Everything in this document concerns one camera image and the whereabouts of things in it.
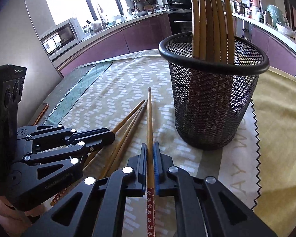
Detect wooden chopstick red handle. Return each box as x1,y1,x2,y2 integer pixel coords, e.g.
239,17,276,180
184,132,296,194
146,87,155,236

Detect purple kitchen cabinets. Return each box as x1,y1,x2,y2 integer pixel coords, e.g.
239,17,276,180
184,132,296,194
54,11,296,76

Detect left hand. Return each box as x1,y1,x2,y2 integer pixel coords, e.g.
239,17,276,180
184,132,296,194
0,196,49,236

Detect patterned beige tablecloth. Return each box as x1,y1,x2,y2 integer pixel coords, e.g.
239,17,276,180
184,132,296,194
26,49,262,237

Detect white microwave oven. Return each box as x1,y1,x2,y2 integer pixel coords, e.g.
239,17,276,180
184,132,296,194
40,18,85,56

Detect black mesh utensil holder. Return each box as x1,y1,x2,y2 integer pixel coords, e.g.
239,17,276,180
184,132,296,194
158,32,270,150

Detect yellow cloth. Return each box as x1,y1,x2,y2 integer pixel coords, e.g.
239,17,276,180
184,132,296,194
253,67,296,236

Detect built-in black oven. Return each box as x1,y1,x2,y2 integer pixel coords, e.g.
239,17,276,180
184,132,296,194
166,0,192,34

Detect steel pot on counter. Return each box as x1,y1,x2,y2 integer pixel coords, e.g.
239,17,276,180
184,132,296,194
233,1,247,16

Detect teal appliance on counter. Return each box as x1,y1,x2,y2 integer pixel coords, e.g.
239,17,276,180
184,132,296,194
267,4,286,28

